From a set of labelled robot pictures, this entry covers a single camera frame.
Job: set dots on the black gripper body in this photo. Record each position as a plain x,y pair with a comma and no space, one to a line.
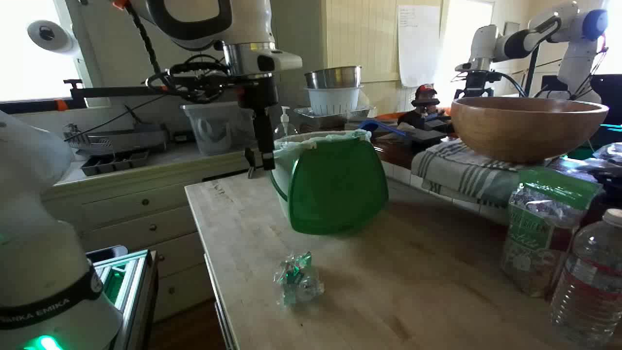
257,93

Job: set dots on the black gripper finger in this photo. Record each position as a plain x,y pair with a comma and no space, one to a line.
249,157
265,138

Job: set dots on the green bin lid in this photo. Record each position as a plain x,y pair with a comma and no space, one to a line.
329,187

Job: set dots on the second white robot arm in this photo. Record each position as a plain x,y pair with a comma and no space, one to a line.
580,29

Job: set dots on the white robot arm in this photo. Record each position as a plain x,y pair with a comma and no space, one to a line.
51,295

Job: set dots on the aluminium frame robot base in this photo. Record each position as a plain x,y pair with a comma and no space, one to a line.
131,282

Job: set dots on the clear plastic measuring pitcher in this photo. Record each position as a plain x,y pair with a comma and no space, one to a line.
220,126

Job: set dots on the white plastic container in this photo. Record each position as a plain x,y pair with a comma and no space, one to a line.
333,99

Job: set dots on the stainless steel mixing bowl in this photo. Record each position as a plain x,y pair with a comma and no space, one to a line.
339,76

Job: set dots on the white drawer cabinet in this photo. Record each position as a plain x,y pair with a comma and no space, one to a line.
146,208

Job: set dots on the crumpled clear plastic wrapper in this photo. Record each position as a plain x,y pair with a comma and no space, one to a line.
298,280

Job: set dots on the red and black figurine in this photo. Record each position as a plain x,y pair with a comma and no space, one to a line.
424,107

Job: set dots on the striped dish towel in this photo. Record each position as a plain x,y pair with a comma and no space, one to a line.
456,169

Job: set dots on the wooden bowl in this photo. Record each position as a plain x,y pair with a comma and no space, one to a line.
524,128

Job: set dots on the green and clear food bag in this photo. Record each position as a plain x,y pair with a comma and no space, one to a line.
545,210

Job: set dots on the clear plastic water bottle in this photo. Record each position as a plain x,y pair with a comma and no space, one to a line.
588,301

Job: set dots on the white paper on wall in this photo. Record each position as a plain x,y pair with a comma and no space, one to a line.
419,43

